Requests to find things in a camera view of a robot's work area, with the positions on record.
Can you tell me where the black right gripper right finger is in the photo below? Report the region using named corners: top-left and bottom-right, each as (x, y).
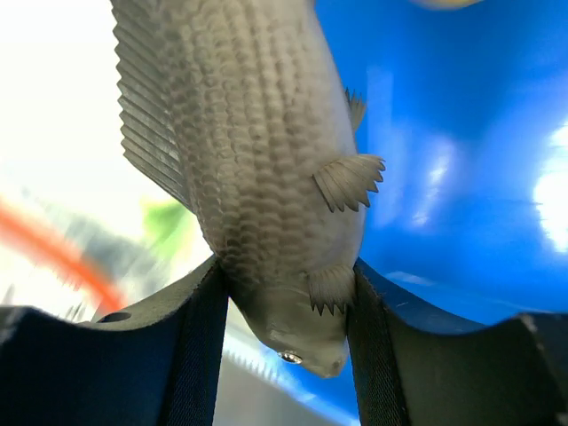
top-left (348, 261), bottom-right (567, 426)

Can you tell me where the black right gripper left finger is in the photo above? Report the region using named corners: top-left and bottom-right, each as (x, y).
top-left (1, 258), bottom-right (228, 425)

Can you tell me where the clear zip bag orange zipper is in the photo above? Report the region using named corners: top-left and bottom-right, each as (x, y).
top-left (1, 186), bottom-right (211, 322)

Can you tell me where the grey fish toy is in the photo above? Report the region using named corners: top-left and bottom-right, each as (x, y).
top-left (112, 1), bottom-right (385, 379)

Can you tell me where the green grapes toy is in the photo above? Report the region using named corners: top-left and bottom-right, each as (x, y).
top-left (142, 200), bottom-right (191, 256)

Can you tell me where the yellow orange pepper toy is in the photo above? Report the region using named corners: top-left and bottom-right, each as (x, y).
top-left (411, 0), bottom-right (482, 11)

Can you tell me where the blue plastic bin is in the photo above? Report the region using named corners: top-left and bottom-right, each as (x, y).
top-left (283, 0), bottom-right (568, 426)

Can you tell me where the white slotted cable duct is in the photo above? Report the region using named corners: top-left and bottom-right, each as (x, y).
top-left (223, 347), bottom-right (289, 388)

